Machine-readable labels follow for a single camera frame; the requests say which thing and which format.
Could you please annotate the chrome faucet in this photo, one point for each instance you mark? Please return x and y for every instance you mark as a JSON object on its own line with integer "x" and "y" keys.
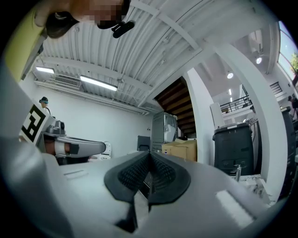
{"x": 238, "y": 173}

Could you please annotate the long ceiling tube light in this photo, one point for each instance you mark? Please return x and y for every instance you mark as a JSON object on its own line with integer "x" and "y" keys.
{"x": 99, "y": 83}

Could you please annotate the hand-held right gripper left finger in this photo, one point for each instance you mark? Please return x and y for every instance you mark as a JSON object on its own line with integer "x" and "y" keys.
{"x": 93, "y": 186}

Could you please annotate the person's left hand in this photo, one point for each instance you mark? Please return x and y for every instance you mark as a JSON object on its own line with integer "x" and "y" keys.
{"x": 50, "y": 147}

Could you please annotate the person's head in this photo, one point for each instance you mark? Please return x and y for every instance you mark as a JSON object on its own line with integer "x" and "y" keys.
{"x": 83, "y": 9}

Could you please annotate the white marble pattern cabinet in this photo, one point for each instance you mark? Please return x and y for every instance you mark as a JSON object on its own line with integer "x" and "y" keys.
{"x": 255, "y": 186}

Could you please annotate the black cabinet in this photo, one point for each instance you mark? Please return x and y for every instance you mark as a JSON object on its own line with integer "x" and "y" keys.
{"x": 232, "y": 148}

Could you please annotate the large cardboard box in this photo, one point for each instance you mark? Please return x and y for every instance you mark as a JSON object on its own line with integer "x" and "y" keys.
{"x": 181, "y": 148}

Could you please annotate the black metal railing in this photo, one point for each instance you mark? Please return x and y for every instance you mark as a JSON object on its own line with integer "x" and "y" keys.
{"x": 235, "y": 104}

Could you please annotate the ceiling air conditioner vent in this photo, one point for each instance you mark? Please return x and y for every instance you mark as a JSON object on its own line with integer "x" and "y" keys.
{"x": 67, "y": 81}

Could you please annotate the wooden staircase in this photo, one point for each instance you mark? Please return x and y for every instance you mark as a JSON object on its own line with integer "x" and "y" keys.
{"x": 179, "y": 107}

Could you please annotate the black head camera mount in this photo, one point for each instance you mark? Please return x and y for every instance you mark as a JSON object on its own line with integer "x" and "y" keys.
{"x": 123, "y": 28}

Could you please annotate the yellow shirt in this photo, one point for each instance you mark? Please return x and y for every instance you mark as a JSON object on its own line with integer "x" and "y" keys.
{"x": 19, "y": 46}

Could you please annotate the glass window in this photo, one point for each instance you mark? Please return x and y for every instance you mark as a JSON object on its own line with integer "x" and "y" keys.
{"x": 287, "y": 51}

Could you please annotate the white board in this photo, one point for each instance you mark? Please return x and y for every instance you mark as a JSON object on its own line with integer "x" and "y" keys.
{"x": 216, "y": 116}

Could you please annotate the short ceiling tube light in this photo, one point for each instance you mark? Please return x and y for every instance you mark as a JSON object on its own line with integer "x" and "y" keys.
{"x": 45, "y": 70}

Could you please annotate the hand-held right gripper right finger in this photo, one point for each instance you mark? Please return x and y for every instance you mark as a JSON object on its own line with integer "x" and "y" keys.
{"x": 198, "y": 190}

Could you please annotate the grey metal cabinet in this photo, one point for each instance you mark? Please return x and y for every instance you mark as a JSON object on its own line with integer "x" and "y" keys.
{"x": 160, "y": 129}

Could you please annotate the round ceiling lamp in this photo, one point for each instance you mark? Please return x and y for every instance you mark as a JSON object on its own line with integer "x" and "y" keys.
{"x": 259, "y": 60}
{"x": 230, "y": 75}

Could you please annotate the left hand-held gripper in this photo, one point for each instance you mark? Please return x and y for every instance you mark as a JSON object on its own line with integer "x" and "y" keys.
{"x": 35, "y": 123}

